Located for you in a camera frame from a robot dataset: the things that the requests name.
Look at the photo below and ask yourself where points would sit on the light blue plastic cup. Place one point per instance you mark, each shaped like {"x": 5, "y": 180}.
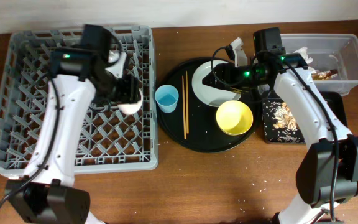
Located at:
{"x": 167, "y": 97}

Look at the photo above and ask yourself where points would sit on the gold foil wrapper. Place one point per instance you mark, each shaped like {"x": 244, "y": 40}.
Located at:
{"x": 326, "y": 75}

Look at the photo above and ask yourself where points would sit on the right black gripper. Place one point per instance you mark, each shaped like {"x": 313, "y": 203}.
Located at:
{"x": 232, "y": 83}

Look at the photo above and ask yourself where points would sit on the black rectangular bin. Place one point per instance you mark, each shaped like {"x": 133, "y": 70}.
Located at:
{"x": 285, "y": 136}

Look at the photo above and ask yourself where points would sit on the grey dishwasher rack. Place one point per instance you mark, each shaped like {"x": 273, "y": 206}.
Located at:
{"x": 110, "y": 140}

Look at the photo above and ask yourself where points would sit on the right wooden chopstick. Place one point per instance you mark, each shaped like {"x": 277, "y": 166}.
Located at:
{"x": 186, "y": 101}

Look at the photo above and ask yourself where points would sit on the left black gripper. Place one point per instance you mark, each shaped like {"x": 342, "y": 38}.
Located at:
{"x": 126, "y": 88}

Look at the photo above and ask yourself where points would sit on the left wooden chopstick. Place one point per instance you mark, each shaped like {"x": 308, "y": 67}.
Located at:
{"x": 183, "y": 107}

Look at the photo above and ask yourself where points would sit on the wooden chopstick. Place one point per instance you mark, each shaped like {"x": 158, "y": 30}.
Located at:
{"x": 183, "y": 107}
{"x": 186, "y": 101}

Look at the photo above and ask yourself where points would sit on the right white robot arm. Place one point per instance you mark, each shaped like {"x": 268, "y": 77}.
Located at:
{"x": 328, "y": 175}

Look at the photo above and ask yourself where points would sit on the pink plastic cup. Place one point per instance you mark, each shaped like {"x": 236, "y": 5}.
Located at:
{"x": 132, "y": 108}

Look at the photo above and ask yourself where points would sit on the clear plastic bin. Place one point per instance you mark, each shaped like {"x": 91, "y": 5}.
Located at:
{"x": 329, "y": 52}

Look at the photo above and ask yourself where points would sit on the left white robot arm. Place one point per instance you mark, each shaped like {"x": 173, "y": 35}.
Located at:
{"x": 76, "y": 75}

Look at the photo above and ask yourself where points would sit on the round black tray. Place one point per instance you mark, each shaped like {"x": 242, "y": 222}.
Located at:
{"x": 205, "y": 134}

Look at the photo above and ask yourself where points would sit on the yellow plastic bowl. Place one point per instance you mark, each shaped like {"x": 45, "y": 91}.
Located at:
{"x": 234, "y": 118}

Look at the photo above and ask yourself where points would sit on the food scraps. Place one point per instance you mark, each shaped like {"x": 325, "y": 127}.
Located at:
{"x": 283, "y": 118}

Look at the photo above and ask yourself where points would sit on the crumpled white tissue in bin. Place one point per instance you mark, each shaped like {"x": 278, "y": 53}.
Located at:
{"x": 303, "y": 52}

